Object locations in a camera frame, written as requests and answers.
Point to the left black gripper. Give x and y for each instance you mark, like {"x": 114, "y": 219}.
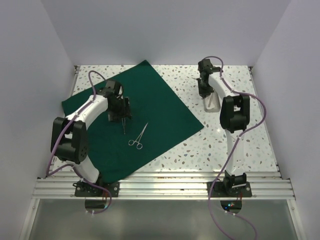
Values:
{"x": 124, "y": 112}

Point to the steel hemostat forceps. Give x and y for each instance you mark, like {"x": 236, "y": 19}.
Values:
{"x": 137, "y": 141}

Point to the fine straight tweezers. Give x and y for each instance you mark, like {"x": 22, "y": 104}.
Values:
{"x": 212, "y": 102}

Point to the aluminium rail frame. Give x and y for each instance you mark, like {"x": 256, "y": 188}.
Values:
{"x": 167, "y": 198}

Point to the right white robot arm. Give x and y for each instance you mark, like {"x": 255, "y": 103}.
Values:
{"x": 234, "y": 117}

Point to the green surgical cloth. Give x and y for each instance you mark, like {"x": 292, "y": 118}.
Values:
{"x": 152, "y": 101}

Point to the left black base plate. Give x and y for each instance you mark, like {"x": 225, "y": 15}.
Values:
{"x": 83, "y": 189}

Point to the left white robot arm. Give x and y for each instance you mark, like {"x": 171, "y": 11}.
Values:
{"x": 70, "y": 140}

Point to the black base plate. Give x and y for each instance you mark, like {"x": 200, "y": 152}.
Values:
{"x": 83, "y": 189}
{"x": 220, "y": 191}

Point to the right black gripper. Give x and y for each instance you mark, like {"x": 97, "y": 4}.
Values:
{"x": 202, "y": 93}

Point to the metal tray tin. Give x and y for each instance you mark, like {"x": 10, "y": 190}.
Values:
{"x": 217, "y": 103}

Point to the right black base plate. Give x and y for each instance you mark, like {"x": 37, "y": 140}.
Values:
{"x": 220, "y": 191}

